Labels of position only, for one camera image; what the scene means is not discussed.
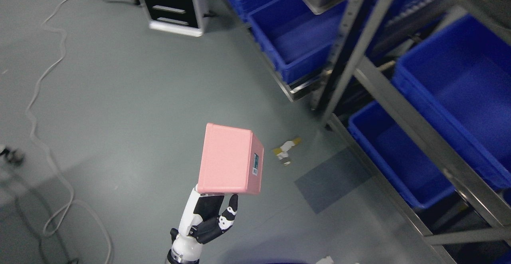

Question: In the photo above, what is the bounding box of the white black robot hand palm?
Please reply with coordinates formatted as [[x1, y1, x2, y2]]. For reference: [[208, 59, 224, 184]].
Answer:
[[178, 187, 226, 245]]

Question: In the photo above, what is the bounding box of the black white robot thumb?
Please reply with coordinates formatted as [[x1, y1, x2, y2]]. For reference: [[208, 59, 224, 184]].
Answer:
[[188, 194, 238, 244]]

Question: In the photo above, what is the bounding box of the pink storage box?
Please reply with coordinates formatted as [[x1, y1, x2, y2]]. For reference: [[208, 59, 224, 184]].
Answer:
[[196, 123, 264, 195]]

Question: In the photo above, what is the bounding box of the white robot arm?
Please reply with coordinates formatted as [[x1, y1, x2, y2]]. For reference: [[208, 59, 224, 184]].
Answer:
[[166, 187, 238, 264]]

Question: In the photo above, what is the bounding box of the blue bin lower shelf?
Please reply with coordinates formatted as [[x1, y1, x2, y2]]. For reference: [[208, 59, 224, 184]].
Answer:
[[347, 101, 455, 210]]

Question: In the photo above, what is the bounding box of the metal shelf rack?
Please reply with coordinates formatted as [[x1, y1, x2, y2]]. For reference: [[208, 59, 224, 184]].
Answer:
[[279, 0, 511, 264]]

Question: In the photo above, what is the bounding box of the floor tape marker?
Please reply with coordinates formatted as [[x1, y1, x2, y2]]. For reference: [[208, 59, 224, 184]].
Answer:
[[272, 137, 302, 167]]

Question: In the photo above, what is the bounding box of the blue bin top middle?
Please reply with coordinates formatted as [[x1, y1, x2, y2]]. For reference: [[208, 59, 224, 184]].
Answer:
[[248, 0, 349, 85]]

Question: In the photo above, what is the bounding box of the white black cabinet device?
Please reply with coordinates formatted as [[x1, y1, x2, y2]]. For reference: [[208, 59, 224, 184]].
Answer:
[[140, 0, 209, 37]]

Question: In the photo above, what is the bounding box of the large blue bin right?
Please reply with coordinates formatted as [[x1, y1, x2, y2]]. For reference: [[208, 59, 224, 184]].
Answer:
[[391, 15, 511, 190]]

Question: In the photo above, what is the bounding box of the white floor cable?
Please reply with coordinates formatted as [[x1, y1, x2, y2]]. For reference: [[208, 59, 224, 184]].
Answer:
[[25, 0, 112, 264]]

